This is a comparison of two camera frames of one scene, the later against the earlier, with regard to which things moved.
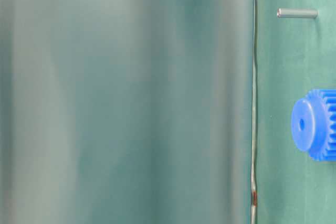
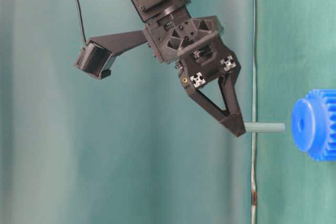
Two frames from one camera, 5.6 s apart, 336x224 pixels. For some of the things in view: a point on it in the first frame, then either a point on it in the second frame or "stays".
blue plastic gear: [313, 124] stays
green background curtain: [127, 97] stays
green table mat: [295, 57] stays
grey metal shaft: [297, 13] to [264, 127]
